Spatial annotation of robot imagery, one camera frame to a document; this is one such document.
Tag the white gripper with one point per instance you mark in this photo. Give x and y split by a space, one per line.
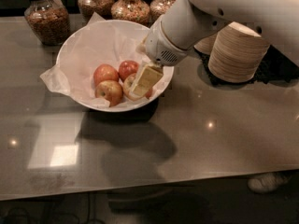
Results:
158 46

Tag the red apple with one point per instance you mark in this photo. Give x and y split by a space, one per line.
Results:
127 84
110 90
105 72
127 68

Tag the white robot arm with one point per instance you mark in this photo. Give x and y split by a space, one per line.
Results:
187 22

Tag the white bowl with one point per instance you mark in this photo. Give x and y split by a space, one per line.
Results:
78 38

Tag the white paper liner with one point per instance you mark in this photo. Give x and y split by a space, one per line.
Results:
102 44

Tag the back stack paper bowls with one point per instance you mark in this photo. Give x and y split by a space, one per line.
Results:
206 45

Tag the stack paper bowls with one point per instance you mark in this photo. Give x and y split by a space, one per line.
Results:
237 52
206 45

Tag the glass cereal jar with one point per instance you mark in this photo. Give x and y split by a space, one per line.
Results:
49 20
101 7
131 10
159 7

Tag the front stack paper bowls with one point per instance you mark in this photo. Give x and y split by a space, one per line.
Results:
237 52

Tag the left glass cereal jar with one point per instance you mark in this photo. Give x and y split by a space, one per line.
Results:
49 20

